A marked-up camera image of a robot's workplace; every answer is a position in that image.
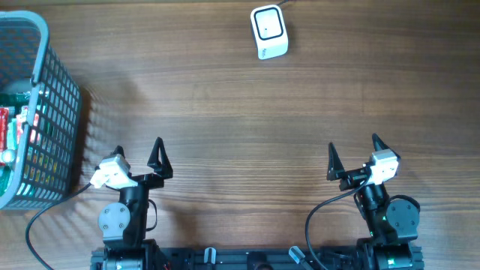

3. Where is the right camera cable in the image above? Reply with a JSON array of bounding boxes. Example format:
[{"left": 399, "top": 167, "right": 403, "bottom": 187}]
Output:
[{"left": 304, "top": 175, "right": 372, "bottom": 270}]

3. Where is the camera cable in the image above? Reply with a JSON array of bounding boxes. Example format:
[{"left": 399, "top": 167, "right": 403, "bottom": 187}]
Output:
[
  {"left": 25, "top": 181, "right": 93, "bottom": 270},
  {"left": 304, "top": 175, "right": 372, "bottom": 270}
]

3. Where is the red toothpaste tube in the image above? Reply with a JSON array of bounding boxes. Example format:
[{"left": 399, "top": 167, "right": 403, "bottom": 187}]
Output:
[{"left": 0, "top": 107, "right": 9, "bottom": 152}]

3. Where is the teal toothbrush pack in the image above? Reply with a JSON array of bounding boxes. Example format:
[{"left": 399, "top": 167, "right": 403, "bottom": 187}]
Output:
[{"left": 7, "top": 117, "right": 22, "bottom": 150}]

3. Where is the green 3M package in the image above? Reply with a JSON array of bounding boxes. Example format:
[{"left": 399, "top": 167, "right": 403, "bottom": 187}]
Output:
[{"left": 0, "top": 91, "right": 31, "bottom": 107}]

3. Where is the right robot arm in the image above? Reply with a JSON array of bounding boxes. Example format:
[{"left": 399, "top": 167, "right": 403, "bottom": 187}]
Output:
[{"left": 319, "top": 133, "right": 425, "bottom": 270}]

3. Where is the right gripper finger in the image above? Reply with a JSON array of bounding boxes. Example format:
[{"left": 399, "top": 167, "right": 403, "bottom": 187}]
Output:
[
  {"left": 326, "top": 142, "right": 345, "bottom": 181},
  {"left": 372, "top": 133, "right": 389, "bottom": 152}
]

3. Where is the yellow oil bottle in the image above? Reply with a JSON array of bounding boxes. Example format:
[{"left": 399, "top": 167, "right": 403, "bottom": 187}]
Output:
[{"left": 1, "top": 149, "right": 17, "bottom": 166}]

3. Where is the grey plastic shopping basket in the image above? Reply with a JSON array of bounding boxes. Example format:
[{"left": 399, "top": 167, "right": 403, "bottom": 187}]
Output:
[{"left": 1, "top": 10, "right": 82, "bottom": 210}]

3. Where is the left camera cable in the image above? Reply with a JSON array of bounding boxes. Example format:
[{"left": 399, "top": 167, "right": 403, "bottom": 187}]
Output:
[{"left": 25, "top": 181, "right": 93, "bottom": 270}]

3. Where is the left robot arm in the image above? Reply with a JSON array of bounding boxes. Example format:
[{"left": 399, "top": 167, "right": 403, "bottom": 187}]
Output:
[{"left": 90, "top": 137, "right": 173, "bottom": 270}]

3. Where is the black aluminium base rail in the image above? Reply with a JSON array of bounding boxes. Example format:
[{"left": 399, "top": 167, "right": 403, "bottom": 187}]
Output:
[{"left": 90, "top": 245, "right": 425, "bottom": 270}]

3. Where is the white barcode scanner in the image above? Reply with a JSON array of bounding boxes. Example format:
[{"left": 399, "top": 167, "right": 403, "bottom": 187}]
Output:
[{"left": 250, "top": 4, "right": 289, "bottom": 60}]

